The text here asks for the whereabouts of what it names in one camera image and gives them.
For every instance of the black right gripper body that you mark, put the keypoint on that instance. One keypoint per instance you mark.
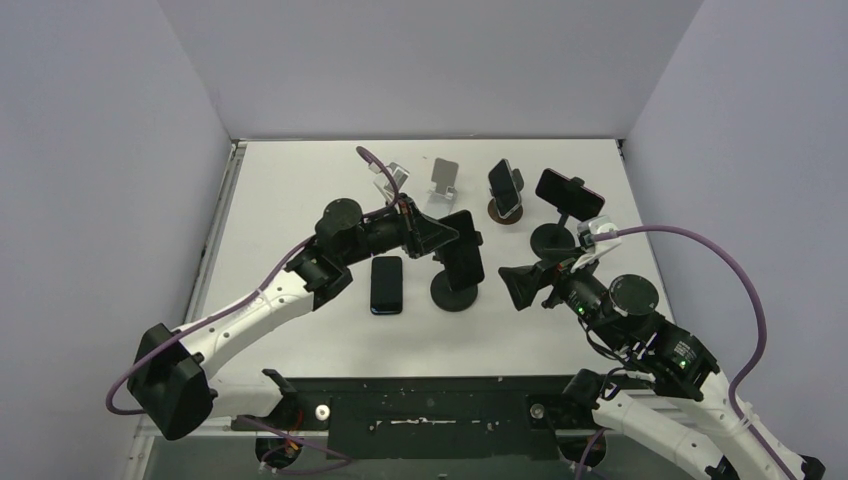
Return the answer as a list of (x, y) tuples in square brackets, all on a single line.
[(544, 279)]

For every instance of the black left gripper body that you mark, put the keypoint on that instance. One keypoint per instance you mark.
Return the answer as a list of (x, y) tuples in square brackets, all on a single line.
[(405, 218)]

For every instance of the white folding phone stand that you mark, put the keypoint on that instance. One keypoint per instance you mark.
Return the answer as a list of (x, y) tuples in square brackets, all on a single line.
[(442, 194)]

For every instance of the black smartphone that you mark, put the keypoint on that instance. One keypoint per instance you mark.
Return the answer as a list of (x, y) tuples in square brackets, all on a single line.
[(386, 285)]

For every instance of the black pole phone stand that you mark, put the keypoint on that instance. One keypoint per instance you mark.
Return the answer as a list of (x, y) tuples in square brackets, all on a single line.
[(549, 237), (445, 298)]

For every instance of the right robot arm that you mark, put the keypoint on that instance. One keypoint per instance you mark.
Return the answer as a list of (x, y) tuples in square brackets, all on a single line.
[(668, 393)]

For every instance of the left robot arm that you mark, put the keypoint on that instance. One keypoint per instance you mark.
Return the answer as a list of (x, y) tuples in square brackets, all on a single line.
[(176, 376)]

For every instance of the red-edged black phone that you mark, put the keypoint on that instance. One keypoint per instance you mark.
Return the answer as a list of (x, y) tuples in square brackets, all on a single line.
[(569, 196)]

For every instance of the clear-case phone on round stand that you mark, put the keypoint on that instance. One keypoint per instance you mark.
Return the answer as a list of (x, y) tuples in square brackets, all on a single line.
[(505, 186)]

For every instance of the black mounting base plate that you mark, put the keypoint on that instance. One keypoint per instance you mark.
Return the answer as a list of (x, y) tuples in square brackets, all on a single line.
[(436, 417)]

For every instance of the aluminium frame rail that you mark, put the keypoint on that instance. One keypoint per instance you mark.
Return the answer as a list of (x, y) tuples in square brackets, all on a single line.
[(136, 460)]

